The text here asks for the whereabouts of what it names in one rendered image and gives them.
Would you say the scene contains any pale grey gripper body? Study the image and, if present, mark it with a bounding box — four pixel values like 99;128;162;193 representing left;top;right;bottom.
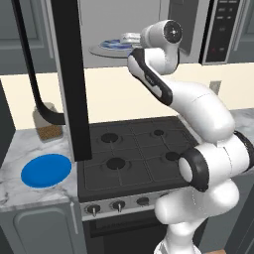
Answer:
120;32;143;47

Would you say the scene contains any blue patterned plate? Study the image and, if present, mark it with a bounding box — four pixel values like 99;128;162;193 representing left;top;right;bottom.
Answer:
99;38;134;52

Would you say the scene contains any grey microwave turntable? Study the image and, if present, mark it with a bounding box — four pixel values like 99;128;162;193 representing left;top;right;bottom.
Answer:
87;40;144;61

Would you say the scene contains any black microwave door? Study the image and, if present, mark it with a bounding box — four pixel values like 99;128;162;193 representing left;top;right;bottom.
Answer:
45;0;93;163

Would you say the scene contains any grey microwave oven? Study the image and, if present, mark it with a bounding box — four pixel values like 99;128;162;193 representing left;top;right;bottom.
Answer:
44;0;248;69

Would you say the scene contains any plain blue plate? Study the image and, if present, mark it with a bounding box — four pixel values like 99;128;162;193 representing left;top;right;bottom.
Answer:
20;153;73;190

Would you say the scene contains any black gas stove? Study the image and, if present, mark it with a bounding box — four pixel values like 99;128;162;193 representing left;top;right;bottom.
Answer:
76;115;203;254

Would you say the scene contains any glass jar with brown contents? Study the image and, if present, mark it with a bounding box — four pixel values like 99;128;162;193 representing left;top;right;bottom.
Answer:
32;101;64;142

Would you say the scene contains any dark tall side panel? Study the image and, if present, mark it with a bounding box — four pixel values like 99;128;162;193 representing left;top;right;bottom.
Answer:
0;78;17;171

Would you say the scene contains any black stove knob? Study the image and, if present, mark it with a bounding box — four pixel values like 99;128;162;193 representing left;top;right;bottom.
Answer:
111;199;127;213
136;195;151;207
85;203;102;218

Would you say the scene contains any black oven door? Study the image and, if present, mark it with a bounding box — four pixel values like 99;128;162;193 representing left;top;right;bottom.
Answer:
81;210;174;254

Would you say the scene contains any grey cupboard door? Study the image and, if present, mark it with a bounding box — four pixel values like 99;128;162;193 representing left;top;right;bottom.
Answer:
0;197;87;254

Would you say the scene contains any grey base cupboard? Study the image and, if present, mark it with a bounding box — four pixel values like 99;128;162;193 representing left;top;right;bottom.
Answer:
197;171;254;254

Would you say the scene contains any grey wall socket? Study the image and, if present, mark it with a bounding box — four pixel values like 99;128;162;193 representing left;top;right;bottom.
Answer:
208;79;222;96

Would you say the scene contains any black curved door handle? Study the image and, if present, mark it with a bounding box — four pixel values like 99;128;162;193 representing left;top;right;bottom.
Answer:
11;0;66;126

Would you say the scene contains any grey cupboard door handle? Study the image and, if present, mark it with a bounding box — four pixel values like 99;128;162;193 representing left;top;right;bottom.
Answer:
69;199;80;235

